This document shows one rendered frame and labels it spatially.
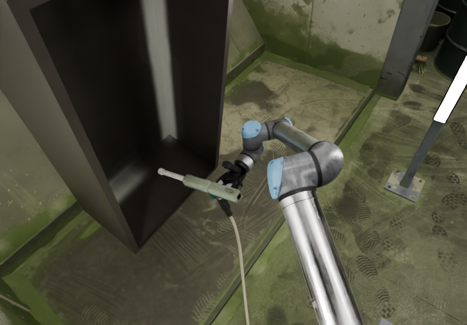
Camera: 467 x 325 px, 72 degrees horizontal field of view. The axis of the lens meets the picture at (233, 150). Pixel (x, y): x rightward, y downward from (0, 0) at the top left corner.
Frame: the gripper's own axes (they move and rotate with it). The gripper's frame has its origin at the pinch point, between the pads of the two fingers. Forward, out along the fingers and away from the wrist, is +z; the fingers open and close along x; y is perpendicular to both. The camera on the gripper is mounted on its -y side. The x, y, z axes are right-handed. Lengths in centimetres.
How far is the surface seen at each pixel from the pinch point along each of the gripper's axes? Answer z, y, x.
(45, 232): 47, 28, 108
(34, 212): 43, 15, 111
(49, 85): 38, -83, -16
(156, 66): -23, -49, 32
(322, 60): -185, 39, 25
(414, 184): -99, 75, -67
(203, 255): 9, 54, 23
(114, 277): 44, 47, 59
